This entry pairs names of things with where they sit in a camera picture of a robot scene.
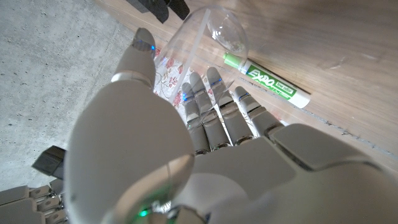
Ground black card holder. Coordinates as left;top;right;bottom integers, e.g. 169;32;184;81
31;145;68;180

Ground floral backdrop cloth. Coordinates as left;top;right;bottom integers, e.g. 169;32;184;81
152;46;292;138

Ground black pump cap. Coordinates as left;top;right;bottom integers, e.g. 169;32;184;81
126;0;190;24

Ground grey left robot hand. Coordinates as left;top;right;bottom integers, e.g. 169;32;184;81
63;27;398;224

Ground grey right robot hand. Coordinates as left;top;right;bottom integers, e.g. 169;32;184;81
0;178;68;224

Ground clear dispenser bottle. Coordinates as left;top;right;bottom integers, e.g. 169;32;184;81
154;4;249;106

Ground green dry erase marker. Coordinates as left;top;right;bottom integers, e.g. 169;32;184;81
222;52;312;109

